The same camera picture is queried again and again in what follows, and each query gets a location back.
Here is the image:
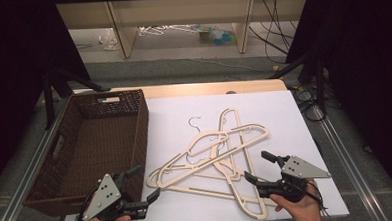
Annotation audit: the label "person's right hand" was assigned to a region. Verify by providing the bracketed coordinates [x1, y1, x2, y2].
[268, 180, 324, 221]

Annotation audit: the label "black stand legs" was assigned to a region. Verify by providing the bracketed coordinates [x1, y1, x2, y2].
[41, 62, 114, 131]
[267, 50, 329, 112]

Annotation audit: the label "thin white floor cable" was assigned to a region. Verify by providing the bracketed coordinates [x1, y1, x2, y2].
[191, 54, 274, 76]

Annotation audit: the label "brown woven basket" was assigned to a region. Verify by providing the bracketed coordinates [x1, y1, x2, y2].
[17, 88, 154, 219]

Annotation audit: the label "white wire hangers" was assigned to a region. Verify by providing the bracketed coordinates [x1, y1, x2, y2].
[137, 22, 200, 38]

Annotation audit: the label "black curtain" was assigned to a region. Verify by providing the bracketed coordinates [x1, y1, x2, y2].
[0, 0, 96, 197]
[282, 0, 392, 205]

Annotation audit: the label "white table sheet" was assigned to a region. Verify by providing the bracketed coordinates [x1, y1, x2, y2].
[54, 87, 351, 221]

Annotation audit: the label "clear plastic bag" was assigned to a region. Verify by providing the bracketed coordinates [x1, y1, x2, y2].
[97, 27, 121, 52]

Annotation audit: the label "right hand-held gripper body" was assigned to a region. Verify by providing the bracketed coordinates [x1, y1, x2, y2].
[255, 153, 333, 205]

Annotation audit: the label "metal floor rail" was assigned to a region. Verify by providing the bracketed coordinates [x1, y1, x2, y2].
[0, 95, 81, 221]
[312, 101, 392, 221]

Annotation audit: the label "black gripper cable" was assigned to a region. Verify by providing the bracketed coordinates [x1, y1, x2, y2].
[74, 189, 102, 221]
[305, 179, 328, 219]

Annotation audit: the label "black hanging cables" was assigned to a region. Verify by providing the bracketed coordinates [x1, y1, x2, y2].
[247, 0, 301, 66]

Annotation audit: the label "blue green plastic items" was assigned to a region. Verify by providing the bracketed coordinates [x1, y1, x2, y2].
[197, 24, 238, 47]

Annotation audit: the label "light wooden shelf unit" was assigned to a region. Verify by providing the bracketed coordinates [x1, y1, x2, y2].
[55, 0, 311, 62]

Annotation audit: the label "black coiled floor cables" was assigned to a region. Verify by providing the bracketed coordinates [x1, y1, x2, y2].
[291, 84, 330, 124]

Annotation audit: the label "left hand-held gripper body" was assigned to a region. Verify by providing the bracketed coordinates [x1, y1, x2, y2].
[79, 171, 151, 221]

